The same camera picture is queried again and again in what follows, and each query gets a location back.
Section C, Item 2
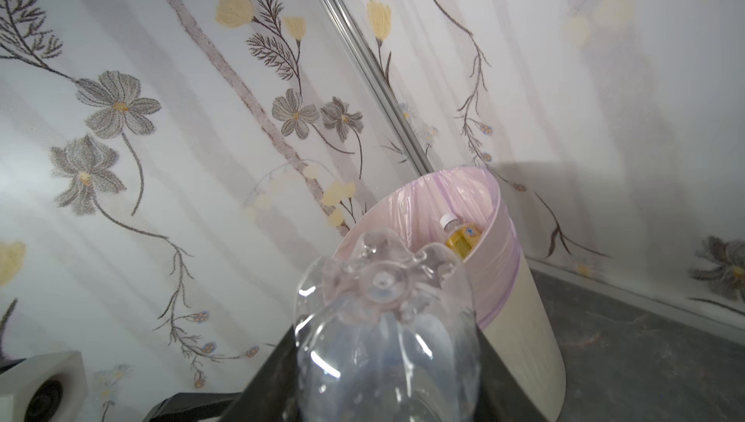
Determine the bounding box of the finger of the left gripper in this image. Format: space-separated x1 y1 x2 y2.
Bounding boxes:
144 393 240 422

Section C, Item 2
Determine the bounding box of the pink bin liner bag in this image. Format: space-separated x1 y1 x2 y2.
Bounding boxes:
335 167 522 329

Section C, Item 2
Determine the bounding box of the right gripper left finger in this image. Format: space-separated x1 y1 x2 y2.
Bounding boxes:
219 327 303 422

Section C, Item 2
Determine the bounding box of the cream waste bin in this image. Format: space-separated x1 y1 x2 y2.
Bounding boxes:
335 167 567 421

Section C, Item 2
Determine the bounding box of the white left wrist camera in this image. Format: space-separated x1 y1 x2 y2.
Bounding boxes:
1 351 88 422

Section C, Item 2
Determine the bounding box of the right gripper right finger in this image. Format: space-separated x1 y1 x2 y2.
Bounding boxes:
475 328 547 422

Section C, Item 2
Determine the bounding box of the blue label water bottle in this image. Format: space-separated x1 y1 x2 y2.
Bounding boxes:
294 230 481 421

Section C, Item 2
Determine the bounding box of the yellow red tea bottle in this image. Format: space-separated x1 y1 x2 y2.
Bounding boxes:
440 214 481 260

